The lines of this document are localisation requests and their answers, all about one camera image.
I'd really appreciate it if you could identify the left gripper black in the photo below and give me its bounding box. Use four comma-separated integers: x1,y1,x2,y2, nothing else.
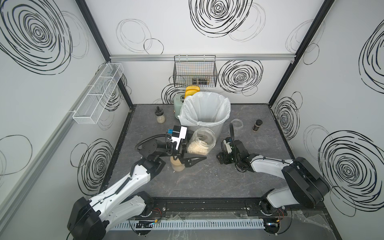
159,132,205,170

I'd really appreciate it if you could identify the rice jar tan lid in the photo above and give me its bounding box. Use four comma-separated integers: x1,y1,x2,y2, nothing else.
170,156,186,172
187,128,217,156

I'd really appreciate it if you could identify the glass rice jar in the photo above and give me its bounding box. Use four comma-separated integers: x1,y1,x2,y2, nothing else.
231,119,244,132

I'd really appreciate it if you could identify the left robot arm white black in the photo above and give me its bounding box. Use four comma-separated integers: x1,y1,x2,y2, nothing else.
67,126,207,240

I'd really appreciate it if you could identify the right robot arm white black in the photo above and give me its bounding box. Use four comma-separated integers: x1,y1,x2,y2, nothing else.
217,148,331,215

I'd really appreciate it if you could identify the metal mesh trash bin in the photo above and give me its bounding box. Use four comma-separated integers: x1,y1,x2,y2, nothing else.
190,121,225,138

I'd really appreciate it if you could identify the white plastic bin liner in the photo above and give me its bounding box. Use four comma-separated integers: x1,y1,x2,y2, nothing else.
178,92,231,127

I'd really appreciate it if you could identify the small bottle black pump top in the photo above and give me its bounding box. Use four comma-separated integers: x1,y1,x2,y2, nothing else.
155,106,166,124

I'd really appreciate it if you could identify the small dark spice bottle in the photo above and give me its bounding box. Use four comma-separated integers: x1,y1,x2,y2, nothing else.
252,119,263,132

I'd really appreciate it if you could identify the mint green toaster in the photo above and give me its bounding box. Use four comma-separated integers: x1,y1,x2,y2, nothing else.
173,93,185,119

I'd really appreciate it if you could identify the yellow toast slice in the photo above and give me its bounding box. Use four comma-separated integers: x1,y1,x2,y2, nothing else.
185,89,199,99
186,86,200,92

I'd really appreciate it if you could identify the dark bottle in basket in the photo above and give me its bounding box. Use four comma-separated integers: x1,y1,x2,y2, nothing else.
192,79,210,86

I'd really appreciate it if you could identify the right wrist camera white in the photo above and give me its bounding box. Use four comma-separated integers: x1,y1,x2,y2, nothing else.
221,137,233,155

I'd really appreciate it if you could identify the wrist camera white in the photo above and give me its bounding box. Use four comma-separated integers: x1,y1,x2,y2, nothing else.
221,137,233,155
167,125,188,150

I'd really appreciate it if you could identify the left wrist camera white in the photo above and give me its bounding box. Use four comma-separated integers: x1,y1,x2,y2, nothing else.
167,125,188,150

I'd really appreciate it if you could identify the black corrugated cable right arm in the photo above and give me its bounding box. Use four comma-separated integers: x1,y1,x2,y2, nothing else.
229,122,253,174

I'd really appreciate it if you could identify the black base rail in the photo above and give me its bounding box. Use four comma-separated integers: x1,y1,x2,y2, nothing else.
135,197,309,220

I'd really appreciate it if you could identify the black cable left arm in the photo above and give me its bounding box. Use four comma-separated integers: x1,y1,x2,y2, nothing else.
134,133,169,152

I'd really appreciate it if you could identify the black wire wall basket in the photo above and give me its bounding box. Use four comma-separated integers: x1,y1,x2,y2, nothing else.
173,60,218,88

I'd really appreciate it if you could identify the white slotted cable duct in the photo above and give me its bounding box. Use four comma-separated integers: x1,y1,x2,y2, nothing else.
112,219,265,231

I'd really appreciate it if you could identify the aluminium wall rail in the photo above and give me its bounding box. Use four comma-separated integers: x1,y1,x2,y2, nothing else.
110,54,296,62

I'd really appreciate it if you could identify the white mesh wall shelf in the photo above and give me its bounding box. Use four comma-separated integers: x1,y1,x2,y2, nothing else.
73,63,124,125

